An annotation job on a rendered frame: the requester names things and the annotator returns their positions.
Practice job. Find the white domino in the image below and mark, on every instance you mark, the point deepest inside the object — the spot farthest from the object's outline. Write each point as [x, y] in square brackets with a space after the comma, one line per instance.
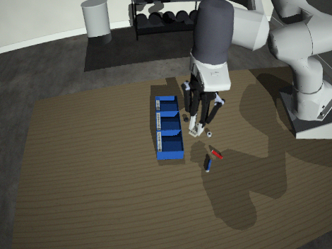
[193, 131]

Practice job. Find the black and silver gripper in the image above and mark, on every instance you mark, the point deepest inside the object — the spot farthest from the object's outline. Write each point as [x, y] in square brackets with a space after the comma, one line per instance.
[206, 98]

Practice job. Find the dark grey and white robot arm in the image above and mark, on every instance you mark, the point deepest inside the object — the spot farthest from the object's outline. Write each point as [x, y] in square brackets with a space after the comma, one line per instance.
[308, 32]

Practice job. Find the blue three-compartment bin rack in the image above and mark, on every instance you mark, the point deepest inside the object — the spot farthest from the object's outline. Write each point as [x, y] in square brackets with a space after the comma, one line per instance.
[168, 128]

